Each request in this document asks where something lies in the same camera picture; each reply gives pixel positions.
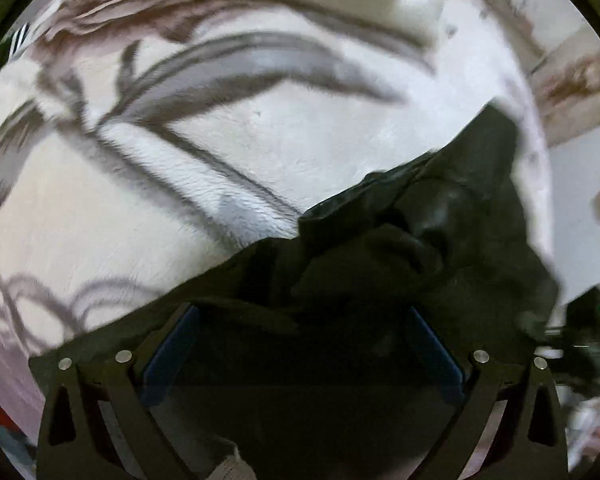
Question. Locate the black leather jacket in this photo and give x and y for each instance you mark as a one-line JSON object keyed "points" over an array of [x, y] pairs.
{"points": [[305, 358]]}

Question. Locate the near floral curtain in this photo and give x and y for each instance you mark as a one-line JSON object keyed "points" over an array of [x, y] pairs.
{"points": [[566, 87]]}

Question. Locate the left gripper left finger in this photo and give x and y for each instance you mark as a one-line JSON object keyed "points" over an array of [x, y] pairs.
{"points": [[96, 422]]}

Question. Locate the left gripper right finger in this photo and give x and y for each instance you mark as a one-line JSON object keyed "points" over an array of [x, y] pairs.
{"points": [[508, 412]]}

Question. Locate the floral purple bed blanket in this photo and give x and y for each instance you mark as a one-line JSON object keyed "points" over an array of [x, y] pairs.
{"points": [[144, 141]]}

